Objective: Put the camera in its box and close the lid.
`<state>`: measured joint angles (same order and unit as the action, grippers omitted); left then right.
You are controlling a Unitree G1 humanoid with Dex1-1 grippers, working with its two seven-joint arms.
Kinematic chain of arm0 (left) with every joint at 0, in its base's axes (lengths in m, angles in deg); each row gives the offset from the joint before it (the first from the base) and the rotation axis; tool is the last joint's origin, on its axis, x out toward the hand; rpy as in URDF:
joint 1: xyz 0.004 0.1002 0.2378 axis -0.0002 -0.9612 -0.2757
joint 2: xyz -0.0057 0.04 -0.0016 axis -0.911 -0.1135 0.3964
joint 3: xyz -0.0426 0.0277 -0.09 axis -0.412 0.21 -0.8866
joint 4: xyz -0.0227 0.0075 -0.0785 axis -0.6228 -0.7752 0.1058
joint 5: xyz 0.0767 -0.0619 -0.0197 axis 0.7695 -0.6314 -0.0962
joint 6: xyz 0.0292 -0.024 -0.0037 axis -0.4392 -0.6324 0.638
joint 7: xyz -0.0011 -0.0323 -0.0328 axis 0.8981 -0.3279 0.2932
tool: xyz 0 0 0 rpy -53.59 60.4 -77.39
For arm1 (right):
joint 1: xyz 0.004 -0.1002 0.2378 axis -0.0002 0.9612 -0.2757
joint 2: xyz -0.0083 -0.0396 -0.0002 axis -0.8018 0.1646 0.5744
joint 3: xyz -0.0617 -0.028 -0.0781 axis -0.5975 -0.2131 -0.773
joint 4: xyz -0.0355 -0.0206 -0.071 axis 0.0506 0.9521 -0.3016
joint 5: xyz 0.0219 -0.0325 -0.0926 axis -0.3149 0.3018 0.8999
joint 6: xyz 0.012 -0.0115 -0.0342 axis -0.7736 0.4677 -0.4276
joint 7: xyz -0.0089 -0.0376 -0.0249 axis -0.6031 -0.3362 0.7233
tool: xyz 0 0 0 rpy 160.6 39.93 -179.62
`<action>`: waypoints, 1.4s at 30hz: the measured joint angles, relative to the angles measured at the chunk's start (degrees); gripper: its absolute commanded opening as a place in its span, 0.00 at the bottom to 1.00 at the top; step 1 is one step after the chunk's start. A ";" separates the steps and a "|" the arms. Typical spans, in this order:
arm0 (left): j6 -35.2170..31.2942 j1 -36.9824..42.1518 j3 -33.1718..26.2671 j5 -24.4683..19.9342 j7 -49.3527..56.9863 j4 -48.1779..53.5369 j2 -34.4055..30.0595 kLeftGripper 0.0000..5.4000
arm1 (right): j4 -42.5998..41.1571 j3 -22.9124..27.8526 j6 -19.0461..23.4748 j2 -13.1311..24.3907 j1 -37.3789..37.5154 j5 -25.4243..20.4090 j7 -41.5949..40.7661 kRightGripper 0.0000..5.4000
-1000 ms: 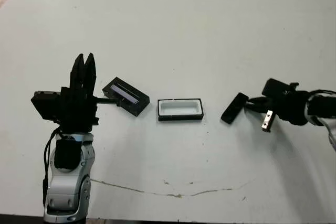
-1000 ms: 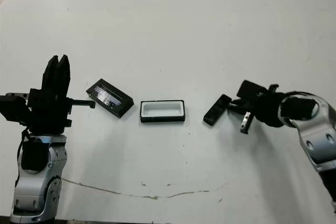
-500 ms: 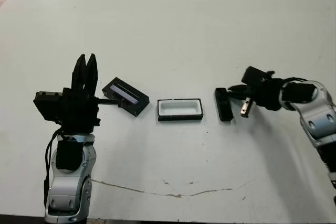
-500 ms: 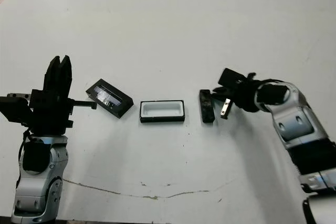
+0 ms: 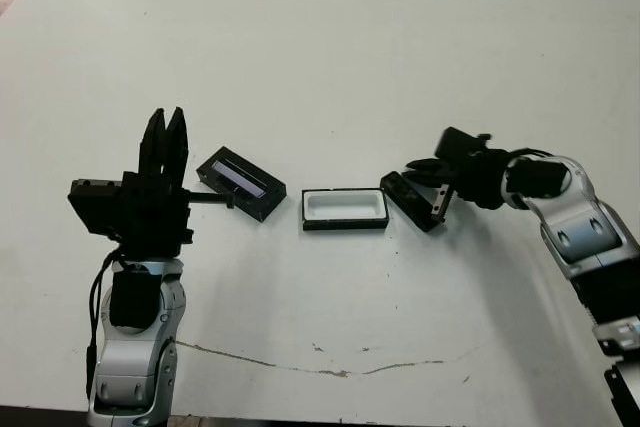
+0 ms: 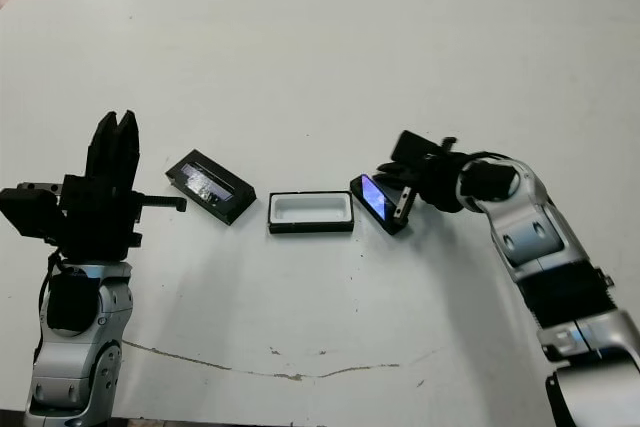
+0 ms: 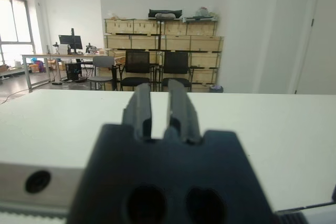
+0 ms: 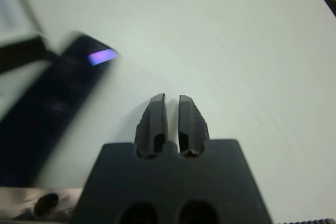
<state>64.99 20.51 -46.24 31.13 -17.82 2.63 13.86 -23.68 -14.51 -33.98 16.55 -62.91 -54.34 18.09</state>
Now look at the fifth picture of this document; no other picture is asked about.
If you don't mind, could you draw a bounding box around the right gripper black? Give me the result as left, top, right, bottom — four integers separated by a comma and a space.
401, 148, 512, 221

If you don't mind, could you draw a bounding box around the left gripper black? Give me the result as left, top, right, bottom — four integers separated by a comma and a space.
107, 105, 236, 261

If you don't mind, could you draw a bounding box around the black box lid with window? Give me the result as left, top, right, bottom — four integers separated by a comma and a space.
194, 145, 289, 223

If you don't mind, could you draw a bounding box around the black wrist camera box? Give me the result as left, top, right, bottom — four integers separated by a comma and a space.
434, 126, 494, 161
66, 177, 126, 237

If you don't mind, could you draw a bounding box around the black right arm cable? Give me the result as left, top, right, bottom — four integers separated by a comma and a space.
504, 145, 556, 161

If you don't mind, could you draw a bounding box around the black box white liner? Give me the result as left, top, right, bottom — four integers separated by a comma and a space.
300, 187, 390, 233

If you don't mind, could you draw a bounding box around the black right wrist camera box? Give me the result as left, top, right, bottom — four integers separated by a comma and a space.
434, 126, 494, 161

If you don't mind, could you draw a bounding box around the slim black camera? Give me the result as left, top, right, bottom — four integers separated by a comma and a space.
379, 170, 446, 233

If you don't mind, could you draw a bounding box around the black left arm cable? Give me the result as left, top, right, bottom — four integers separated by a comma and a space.
85, 246, 121, 401

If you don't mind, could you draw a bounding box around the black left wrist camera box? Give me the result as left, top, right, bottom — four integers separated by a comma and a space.
66, 177, 126, 237

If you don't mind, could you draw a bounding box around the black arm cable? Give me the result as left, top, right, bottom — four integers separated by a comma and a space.
504, 145, 556, 161
85, 246, 121, 401

